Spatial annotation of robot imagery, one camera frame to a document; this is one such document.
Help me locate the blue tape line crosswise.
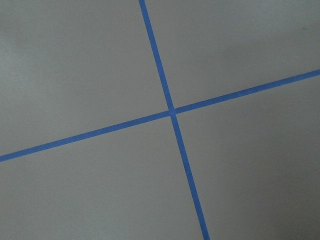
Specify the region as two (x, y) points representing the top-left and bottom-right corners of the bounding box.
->
(0, 69), (320, 162)

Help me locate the blue tape line left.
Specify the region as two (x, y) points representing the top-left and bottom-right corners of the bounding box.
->
(139, 0), (210, 240)

